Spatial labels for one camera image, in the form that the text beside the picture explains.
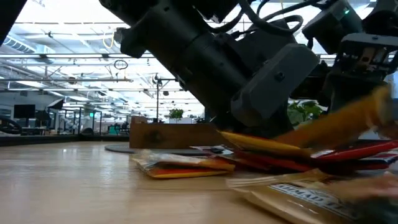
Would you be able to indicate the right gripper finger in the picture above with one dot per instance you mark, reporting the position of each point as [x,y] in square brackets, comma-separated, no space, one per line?
[345,93]

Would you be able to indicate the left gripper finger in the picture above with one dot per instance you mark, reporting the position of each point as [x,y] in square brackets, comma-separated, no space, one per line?
[270,132]

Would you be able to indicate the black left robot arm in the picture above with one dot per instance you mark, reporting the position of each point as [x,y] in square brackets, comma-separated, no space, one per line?
[161,31]

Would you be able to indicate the beige cinnamon tea packet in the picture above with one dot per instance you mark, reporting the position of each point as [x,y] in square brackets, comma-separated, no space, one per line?
[280,202]

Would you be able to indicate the beige vanilla tea packet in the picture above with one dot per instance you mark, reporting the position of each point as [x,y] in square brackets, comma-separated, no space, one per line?
[367,186]

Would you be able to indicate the wooden tea box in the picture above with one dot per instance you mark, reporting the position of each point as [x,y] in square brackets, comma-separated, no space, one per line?
[174,137]

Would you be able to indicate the green plant white pot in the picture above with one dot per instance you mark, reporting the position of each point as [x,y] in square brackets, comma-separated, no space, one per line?
[303,112]

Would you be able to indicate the small distant green plant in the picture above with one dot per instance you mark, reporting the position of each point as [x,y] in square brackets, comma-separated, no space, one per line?
[176,113]

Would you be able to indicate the black gantry stand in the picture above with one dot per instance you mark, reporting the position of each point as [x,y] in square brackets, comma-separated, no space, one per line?
[157,99]

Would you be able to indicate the grey round placemat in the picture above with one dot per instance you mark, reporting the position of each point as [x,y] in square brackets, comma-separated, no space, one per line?
[121,148]

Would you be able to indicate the black angled screen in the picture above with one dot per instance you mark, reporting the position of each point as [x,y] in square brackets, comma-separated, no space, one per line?
[56,104]

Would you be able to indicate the black computer monitor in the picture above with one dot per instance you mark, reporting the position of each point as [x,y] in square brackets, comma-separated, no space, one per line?
[24,111]

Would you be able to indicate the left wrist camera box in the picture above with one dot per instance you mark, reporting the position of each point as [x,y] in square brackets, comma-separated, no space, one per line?
[264,40]

